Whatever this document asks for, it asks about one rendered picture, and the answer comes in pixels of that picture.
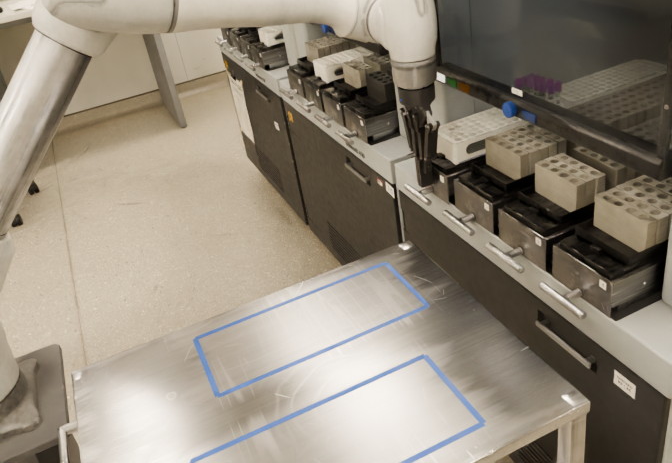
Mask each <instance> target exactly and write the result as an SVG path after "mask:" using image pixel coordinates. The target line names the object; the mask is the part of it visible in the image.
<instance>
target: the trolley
mask: <svg viewBox="0 0 672 463"><path fill-rule="evenodd" d="M71 378H72V386H73V395H74V404H75V413H76V420H74V421H72V422H70V423H67V424H65V425H63V426H61V427H58V428H57V431H58V444H59V457H60V463H70V457H69V446H68V435H69V434H72V433H75V432H77V431H78V440H79V449H80V457H81V463H493V462H495V461H497V460H499V459H501V458H502V457H504V456H506V455H508V454H510V453H512V452H514V451H516V450H518V449H520V448H521V447H523V446H525V445H527V444H529V443H531V442H533V441H535V440H537V439H539V438H540V437H542V436H544V435H546V434H548V433H550V432H552V431H554V430H556V429H558V457H557V463H584V448H585V431H586V414H587V413H588V412H589V411H590V401H589V400H588V399H587V398H586V397H585V396H584V395H583V394H582V393H581V392H579V391H578V390H577V389H576V388H575V387H574V386H573V385H572V384H570V383H569V382H568V381H567V380H566V379H565V378H564V377H563V376H561V375H560V374H559V373H558V372H557V371H556V370H555V369H554V368H553V367H551V366H550V365H549V364H548V363H547V362H546V361H545V360H544V359H542V358H541V357H540V356H539V355H538V354H537V353H536V352H535V351H534V350H532V349H531V348H530V347H529V346H528V345H527V344H526V343H525V342H523V341H522V340H521V339H520V338H519V337H518V336H517V335H516V334H514V333H513V332H512V331H511V330H510V329H509V328H508V327H507V326H506V325H504V324H503V323H502V322H501V321H500V320H499V319H498V318H497V317H495V316H494V315H493V314H492V313H491V312H490V311H489V310H488V309H486V308H485V307H484V306H483V305H482V304H481V303H480V302H479V301H478V300H476V299H475V298H474V297H473V296H472V295H471V294H470V293H469V292H467V291H466V290H465V289H464V288H463V287H462V286H461V285H460V284H458V283H457V282H456V281H455V280H454V279H453V278H452V277H451V276H450V275H448V274H447V273H446V272H445V271H444V270H443V269H442V268H441V267H439V266H438V265H437V264H436V263H435V262H434V261H433V260H432V259H430V258H429V257H428V256H427V255H426V254H425V253H424V252H423V251H422V250H420V249H419V248H418V247H417V246H416V245H415V244H414V243H413V242H411V241H410V240H407V241H404V242H402V243H399V244H397V245H394V246H391V247H389V248H386V249H384V250H381V251H379V252H376V253H374V254H371V255H369V256H366V257H363V258H361V259H358V260H356V261H353V262H351V263H348V264H346V265H343V266H340V267H338V268H335V269H333V270H330V271H328V272H325V273H323V274H320V275H318V276H315V277H312V278H310V279H307V280H305V281H302V282H300V283H297V284H295V285H292V286H289V287H287V288H284V289H282V290H279V291H277V292H274V293H272V294H269V295H266V296H264V297H261V298H259V299H256V300H254V301H251V302H249V303H246V304H244V305H241V306H238V307H236V308H233V309H231V310H228V311H226V312H223V313H221V314H218V315H215V316H213V317H210V318H208V319H205V320H203V321H200V322H198V323H195V324H192V325H190V326H187V327H185V328H182V329H180V330H177V331H175V332H172V333H170V334H167V335H164V336H162V337H159V338H157V339H154V340H152V341H149V342H147V343H144V344H141V345H139V346H136V347H134V348H131V349H129V350H126V351H124V352H121V353H119V354H116V355H113V356H111V357H108V358H106V359H103V360H101V361H98V362H96V363H93V364H90V365H88V366H85V367H83V368H80V369H78V370H75V371H73V372H71Z"/></svg>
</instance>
